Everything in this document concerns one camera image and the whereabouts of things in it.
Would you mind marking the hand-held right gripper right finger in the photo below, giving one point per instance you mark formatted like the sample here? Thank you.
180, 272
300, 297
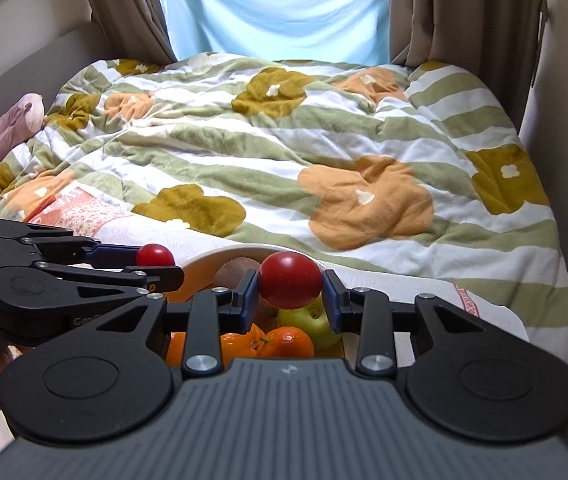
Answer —
331, 305

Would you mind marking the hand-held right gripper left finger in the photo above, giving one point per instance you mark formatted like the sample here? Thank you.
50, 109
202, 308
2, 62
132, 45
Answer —
249, 294

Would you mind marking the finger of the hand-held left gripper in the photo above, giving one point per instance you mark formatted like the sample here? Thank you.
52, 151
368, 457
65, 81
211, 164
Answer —
114, 256
166, 279

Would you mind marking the plain brown kiwi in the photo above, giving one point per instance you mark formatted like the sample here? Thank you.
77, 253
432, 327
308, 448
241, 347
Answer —
234, 275

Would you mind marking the small red tomato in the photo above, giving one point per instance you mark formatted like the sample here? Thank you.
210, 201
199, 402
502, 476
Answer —
155, 255

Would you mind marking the green apple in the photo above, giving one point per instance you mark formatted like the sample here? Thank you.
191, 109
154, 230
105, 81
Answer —
314, 327

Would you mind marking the cream bowl with cartoon print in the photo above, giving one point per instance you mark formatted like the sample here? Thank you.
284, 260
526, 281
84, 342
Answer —
199, 265

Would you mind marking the large red tomato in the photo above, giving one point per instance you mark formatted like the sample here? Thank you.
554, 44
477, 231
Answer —
290, 280

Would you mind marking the white cloth with red pattern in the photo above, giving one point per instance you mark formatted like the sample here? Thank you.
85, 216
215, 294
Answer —
413, 290

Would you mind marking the floral striped blanket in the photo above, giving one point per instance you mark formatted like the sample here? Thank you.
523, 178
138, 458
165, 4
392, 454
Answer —
274, 160

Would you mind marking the pink plush toy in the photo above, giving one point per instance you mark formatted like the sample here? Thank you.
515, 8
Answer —
6, 130

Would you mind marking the brown curtain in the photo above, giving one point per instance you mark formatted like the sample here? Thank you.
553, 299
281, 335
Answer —
124, 5
463, 25

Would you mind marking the light blue sheet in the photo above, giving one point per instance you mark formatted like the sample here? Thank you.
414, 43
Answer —
274, 10

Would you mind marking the beige padded bed frame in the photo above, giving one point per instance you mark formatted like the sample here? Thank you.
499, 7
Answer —
9, 70

